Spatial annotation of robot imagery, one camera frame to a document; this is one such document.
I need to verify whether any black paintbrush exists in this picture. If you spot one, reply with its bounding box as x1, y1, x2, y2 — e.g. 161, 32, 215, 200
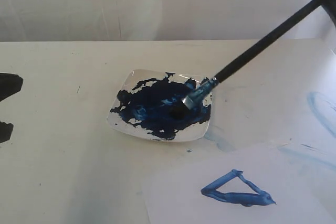
169, 0, 321, 120

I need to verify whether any white paper sheet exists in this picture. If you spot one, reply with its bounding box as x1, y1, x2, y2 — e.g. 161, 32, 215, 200
142, 145, 335, 223

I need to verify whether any white backdrop curtain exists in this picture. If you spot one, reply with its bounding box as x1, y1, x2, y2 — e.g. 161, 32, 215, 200
0, 0, 336, 42

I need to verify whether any white square paint plate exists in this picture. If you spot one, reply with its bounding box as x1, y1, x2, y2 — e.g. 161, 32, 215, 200
107, 69, 212, 142

